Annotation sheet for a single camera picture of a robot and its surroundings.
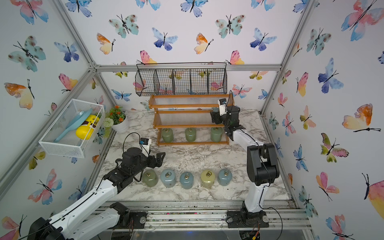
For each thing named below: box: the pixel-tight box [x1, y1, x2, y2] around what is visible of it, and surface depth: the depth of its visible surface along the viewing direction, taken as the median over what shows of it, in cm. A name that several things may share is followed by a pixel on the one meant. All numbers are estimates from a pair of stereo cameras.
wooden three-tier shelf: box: [148, 94, 235, 146], surface depth 106 cm
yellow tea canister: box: [200, 169, 216, 189], surface depth 82 cm
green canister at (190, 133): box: [185, 127, 197, 143], surface depth 101 cm
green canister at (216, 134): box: [210, 127, 224, 143], surface depth 101 cm
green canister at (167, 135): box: [162, 128, 174, 143], surface depth 101 cm
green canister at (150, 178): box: [142, 169, 159, 188], surface depth 83 cm
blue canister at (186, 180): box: [179, 172, 194, 190], surface depth 82 cm
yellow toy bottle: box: [75, 114, 100, 140], surface depth 72 cm
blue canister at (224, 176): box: [218, 168, 233, 186], surface depth 84 cm
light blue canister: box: [160, 169, 177, 188], surface depth 82 cm
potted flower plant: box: [103, 105, 129, 134], surface depth 103 cm
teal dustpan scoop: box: [54, 108, 93, 143], surface depth 70 cm
